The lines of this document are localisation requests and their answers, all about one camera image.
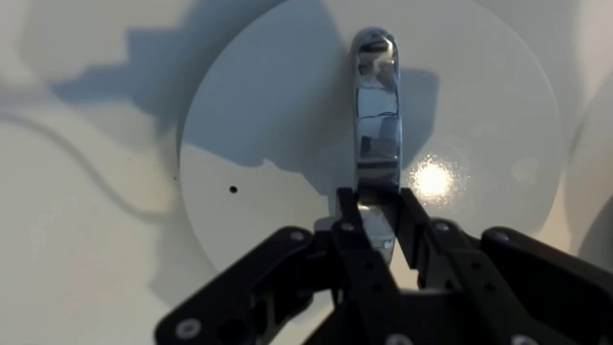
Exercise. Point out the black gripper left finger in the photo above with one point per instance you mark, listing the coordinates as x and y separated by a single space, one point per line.
307 288

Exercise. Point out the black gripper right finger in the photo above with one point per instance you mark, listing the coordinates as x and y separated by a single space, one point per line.
510 288

